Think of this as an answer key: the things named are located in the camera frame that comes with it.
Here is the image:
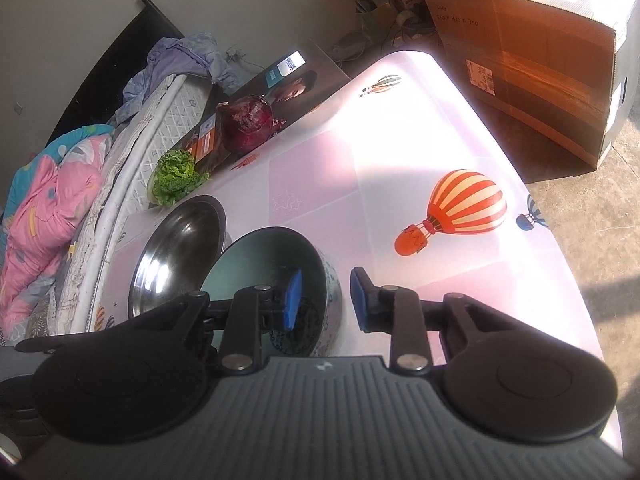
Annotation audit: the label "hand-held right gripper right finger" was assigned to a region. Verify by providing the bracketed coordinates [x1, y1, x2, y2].
[350, 266, 506, 376]

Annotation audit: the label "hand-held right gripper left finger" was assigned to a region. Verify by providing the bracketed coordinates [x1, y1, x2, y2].
[165, 269, 304, 374]

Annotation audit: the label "teal ceramic bowl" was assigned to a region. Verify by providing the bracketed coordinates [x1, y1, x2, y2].
[200, 227, 344, 358]

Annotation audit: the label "steel bowl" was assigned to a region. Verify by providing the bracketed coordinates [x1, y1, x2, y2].
[127, 194, 233, 322]

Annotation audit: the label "balloon print tablecloth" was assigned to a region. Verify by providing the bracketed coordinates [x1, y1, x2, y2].
[91, 50, 623, 463]

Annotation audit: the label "green leafy cabbage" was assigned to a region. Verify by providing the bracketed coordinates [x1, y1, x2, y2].
[149, 148, 211, 208]

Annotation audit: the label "red onion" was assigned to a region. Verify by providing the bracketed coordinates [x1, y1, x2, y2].
[217, 95, 277, 157]

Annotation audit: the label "flat printed box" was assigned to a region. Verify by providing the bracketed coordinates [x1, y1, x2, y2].
[184, 39, 352, 172]

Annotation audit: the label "white quilted mattress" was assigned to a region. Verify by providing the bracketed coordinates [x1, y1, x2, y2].
[54, 72, 222, 337]

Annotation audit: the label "pink floral blanket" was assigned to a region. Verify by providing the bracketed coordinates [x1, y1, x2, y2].
[0, 124, 117, 347]

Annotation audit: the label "blue-grey crumpled clothes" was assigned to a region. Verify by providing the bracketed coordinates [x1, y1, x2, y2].
[121, 31, 247, 112]

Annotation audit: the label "black headboard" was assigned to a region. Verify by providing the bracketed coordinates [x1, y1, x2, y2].
[46, 0, 187, 137]

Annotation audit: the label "large cardboard box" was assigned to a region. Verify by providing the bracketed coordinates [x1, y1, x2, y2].
[424, 0, 640, 171]

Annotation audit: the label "tangle of cables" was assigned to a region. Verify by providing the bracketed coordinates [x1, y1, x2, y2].
[327, 9, 437, 63]

